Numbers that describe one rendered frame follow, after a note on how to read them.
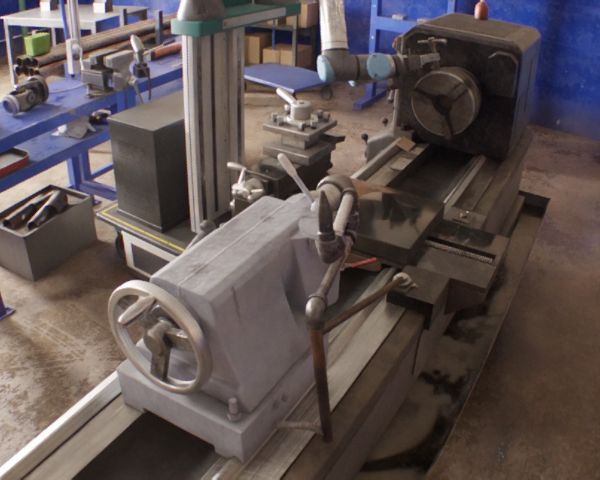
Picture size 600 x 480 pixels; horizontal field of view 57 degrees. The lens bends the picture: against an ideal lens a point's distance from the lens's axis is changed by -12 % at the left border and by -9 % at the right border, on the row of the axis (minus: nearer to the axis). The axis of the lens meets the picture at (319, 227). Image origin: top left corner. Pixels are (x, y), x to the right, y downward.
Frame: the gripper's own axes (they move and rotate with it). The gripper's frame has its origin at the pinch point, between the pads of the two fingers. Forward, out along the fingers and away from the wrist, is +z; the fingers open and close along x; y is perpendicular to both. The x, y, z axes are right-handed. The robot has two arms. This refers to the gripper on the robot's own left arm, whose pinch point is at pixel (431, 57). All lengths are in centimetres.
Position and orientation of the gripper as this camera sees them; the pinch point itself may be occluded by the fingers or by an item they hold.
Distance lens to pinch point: 227.8
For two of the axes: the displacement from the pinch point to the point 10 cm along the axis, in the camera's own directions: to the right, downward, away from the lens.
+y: -2.1, -9.2, -3.3
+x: -3.0, -2.6, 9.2
